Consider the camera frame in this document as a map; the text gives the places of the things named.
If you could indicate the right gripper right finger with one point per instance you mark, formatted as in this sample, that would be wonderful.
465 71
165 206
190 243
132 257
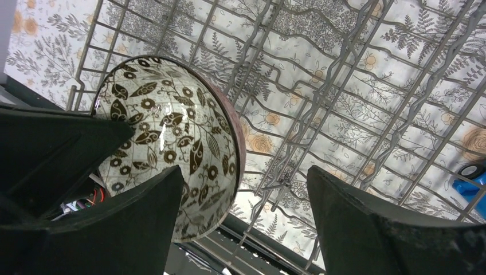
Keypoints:
360 233

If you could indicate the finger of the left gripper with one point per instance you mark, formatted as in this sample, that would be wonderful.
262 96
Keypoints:
46 155

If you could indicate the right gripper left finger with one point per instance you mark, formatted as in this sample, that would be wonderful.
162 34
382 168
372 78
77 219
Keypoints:
129 233

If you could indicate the pink patterned bowl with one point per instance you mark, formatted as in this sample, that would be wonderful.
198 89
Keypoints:
179 119

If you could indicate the blue toy block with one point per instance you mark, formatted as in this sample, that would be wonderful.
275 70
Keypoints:
469 191

